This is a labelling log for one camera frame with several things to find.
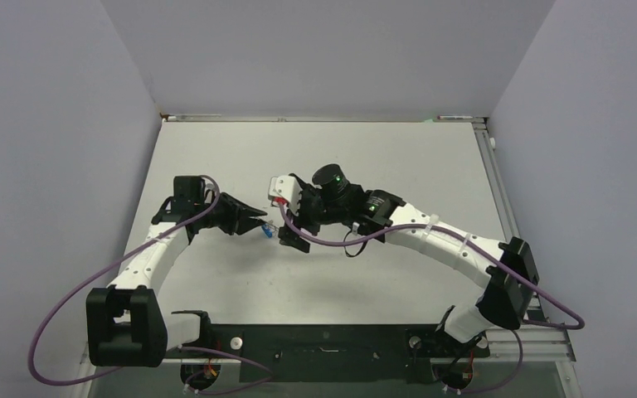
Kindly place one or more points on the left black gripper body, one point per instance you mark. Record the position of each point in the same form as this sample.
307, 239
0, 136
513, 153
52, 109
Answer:
218, 218

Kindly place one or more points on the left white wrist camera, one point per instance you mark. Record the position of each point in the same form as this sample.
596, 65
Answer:
209, 194

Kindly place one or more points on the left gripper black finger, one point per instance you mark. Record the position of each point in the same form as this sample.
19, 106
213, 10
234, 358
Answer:
235, 209
242, 225

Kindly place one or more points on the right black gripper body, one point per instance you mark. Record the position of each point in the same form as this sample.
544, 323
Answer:
314, 212

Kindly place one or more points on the right aluminium side rail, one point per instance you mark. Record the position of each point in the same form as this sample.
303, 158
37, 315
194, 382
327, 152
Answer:
502, 203

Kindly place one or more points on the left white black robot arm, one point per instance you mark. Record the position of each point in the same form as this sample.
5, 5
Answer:
125, 324

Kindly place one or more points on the front aluminium frame rail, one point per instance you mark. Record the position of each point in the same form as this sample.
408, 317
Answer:
540, 344

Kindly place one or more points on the back aluminium rail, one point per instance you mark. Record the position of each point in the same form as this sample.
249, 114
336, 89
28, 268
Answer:
213, 118

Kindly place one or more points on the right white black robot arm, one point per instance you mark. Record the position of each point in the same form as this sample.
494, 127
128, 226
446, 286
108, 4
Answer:
505, 271

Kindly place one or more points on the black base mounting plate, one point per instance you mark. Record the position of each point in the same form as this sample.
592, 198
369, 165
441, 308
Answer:
333, 353

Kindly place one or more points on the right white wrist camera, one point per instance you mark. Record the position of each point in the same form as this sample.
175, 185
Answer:
285, 190

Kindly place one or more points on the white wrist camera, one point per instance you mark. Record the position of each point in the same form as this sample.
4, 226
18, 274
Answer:
209, 194
285, 190

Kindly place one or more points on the blue tagged key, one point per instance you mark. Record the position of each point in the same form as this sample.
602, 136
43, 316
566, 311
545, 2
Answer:
269, 229

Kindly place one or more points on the red white marker pen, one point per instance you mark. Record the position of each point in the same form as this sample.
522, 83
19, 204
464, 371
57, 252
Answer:
455, 118

